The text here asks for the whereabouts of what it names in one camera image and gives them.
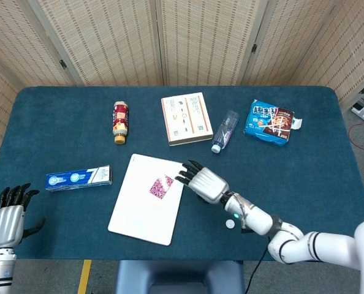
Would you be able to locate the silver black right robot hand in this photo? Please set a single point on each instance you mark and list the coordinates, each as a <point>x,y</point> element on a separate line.
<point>206,183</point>

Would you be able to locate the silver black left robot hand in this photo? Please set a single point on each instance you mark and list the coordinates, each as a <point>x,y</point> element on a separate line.
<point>5,226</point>

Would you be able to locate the white round disc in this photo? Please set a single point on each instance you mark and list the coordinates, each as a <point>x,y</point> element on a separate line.
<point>229,223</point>

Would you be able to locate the pink patterned small card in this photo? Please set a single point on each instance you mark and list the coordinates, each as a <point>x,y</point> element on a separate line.
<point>159,188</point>

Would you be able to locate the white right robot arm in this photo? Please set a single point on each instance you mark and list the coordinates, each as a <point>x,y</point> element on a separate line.
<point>261,219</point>

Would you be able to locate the clear plastic water bottle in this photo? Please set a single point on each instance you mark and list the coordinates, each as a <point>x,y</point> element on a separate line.
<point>225,131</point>

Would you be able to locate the white rectangular board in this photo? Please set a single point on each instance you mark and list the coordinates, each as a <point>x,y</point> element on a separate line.
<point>139,214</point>

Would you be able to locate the blue white toothpaste box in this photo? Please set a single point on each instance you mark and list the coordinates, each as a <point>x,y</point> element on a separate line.
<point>78,177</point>

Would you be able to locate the blue cookie snack package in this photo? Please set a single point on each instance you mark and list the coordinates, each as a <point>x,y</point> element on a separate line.
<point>271,122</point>

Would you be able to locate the brown drink bottle yellow cap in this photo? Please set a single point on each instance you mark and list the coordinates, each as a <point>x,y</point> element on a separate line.
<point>120,122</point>

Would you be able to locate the cream book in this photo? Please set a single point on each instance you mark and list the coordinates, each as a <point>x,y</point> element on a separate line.
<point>185,119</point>

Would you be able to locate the dark blue robot torso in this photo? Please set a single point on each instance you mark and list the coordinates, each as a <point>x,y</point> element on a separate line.
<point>179,275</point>

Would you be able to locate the teal carpet table cover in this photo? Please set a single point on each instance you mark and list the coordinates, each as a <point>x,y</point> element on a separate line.
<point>62,128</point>

